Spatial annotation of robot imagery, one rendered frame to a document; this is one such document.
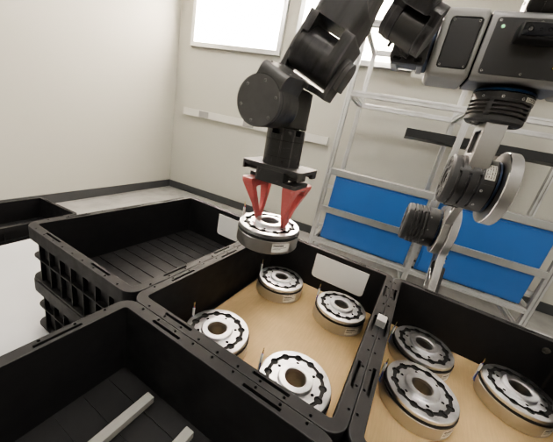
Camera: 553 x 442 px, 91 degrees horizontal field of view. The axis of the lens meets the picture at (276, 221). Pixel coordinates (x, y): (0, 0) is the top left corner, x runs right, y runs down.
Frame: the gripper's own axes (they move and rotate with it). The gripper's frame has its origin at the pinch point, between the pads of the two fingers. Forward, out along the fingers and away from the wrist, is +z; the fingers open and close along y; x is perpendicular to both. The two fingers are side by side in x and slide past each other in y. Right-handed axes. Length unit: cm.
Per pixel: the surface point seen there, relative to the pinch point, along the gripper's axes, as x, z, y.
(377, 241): 188, 67, 4
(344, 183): 187, 27, -35
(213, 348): -18.9, 9.6, 5.4
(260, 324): -1.7, 20.3, 2.4
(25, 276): -15, 32, -59
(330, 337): 4.7, 20.7, 14.2
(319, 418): -18.8, 9.7, 18.5
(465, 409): 4.7, 20.8, 36.6
